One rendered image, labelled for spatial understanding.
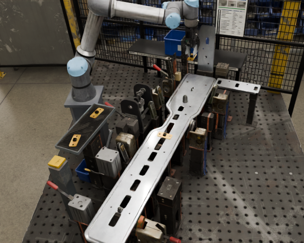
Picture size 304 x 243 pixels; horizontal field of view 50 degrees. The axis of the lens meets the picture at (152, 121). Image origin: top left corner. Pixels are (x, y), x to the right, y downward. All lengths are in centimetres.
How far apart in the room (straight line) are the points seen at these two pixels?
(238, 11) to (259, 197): 126
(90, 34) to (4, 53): 282
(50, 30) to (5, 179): 188
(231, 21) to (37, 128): 231
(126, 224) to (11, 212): 170
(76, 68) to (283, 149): 139
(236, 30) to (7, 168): 239
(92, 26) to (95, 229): 109
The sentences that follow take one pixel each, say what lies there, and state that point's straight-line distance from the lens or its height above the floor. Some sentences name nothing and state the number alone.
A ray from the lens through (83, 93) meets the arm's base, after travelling 198.
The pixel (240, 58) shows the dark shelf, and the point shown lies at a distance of 250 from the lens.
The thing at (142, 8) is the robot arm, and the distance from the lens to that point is 173.
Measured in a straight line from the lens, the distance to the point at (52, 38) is 431.
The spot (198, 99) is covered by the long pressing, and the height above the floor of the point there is 100.
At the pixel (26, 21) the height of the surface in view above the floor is 76.
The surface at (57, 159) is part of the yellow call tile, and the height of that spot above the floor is 116.
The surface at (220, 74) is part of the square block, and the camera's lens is 233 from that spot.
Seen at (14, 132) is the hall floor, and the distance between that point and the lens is 380.
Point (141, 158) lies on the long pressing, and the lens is 172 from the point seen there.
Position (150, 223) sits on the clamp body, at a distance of 141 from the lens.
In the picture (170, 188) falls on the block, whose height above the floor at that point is 103.
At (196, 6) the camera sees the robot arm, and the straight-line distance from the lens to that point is 185.
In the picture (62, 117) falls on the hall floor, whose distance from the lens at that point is 378.
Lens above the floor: 224
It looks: 40 degrees down
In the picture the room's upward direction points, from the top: 5 degrees counter-clockwise
